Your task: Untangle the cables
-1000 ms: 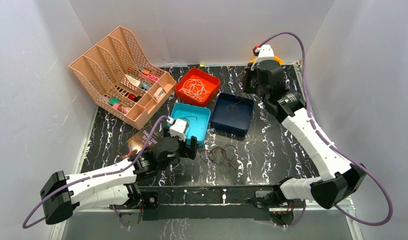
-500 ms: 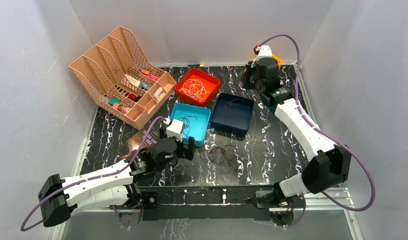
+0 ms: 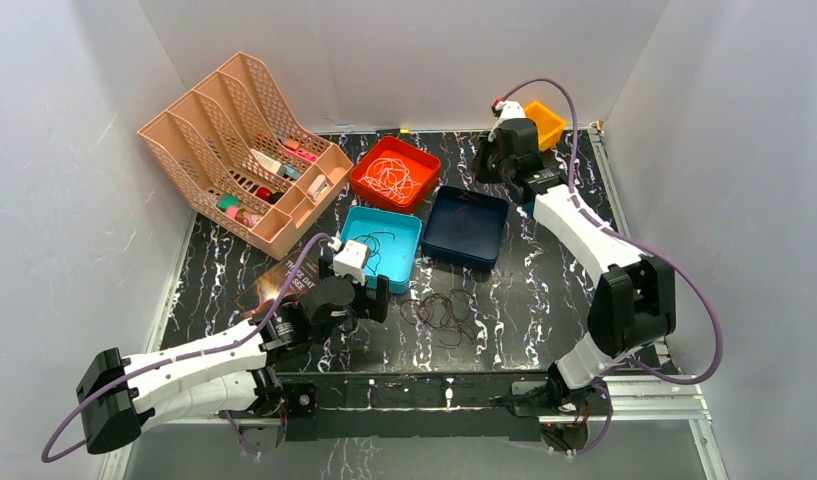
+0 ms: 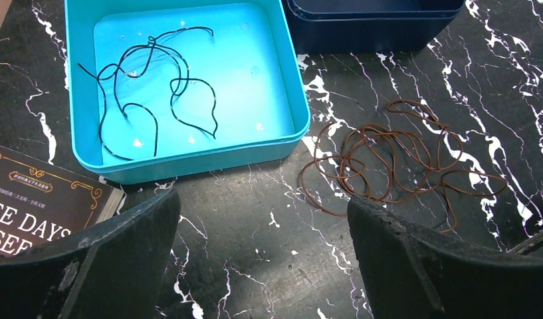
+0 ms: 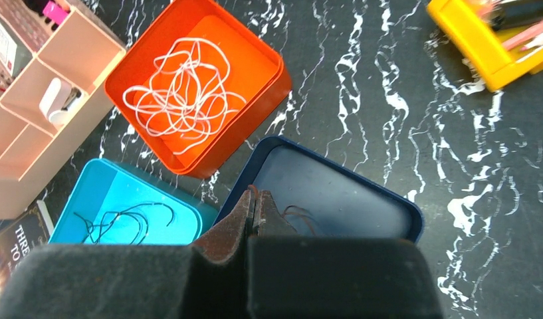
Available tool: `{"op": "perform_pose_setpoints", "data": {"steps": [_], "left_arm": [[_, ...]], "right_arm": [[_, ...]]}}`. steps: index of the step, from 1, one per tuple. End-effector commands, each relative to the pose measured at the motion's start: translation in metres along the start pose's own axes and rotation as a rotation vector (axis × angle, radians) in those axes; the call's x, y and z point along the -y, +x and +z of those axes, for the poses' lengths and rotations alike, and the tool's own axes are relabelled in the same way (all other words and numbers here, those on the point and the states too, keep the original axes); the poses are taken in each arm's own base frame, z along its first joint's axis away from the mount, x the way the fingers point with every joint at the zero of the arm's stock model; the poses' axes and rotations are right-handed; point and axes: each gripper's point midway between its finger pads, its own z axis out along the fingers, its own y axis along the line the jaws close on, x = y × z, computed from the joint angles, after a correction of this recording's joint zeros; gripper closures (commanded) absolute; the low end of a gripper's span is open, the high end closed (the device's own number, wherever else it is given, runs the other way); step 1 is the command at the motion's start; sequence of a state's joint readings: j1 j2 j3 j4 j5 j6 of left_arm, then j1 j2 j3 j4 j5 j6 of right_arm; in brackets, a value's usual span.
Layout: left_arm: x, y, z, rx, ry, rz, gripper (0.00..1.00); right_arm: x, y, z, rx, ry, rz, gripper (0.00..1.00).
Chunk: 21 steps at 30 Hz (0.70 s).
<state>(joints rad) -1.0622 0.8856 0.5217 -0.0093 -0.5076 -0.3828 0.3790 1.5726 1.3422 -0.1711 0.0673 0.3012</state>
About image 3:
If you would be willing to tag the pink marker in organizer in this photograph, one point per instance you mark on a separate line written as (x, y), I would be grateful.
(295, 147)

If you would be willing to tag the yellow plastic bin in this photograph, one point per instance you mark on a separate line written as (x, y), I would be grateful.
(550, 126)

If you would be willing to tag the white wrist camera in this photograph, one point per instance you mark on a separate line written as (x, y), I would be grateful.
(350, 261)
(504, 110)

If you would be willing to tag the green pink tape rolls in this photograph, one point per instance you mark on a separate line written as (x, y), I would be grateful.
(233, 208)

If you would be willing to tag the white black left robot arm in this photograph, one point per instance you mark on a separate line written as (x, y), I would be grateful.
(124, 396)

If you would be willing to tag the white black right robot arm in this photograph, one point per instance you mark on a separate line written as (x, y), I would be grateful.
(634, 300)

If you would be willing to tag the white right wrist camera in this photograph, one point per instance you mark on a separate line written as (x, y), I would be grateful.
(504, 110)

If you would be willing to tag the red square tray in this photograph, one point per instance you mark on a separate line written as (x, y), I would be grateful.
(395, 176)

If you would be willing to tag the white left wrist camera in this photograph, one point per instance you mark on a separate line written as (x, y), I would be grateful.
(350, 261)

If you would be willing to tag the white box in organizer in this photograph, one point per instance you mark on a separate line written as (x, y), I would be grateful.
(273, 166)

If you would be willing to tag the aluminium frame rail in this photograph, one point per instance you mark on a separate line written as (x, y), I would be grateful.
(646, 397)

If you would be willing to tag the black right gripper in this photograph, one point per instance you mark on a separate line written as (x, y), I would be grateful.
(480, 171)

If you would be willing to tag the navy blue square tray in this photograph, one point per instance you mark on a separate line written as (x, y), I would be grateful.
(465, 228)

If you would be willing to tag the cyan square tray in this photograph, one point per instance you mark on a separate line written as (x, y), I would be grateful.
(393, 239)

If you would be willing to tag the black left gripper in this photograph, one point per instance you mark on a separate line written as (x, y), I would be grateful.
(373, 299)

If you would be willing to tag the peach plastic file organizer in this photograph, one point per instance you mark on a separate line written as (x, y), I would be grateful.
(203, 140)

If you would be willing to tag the three days to see book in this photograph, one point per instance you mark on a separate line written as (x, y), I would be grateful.
(258, 296)

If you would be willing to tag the red ball in organizer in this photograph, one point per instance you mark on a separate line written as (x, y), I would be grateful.
(264, 194)

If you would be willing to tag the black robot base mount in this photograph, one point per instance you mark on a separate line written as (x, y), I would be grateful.
(522, 407)

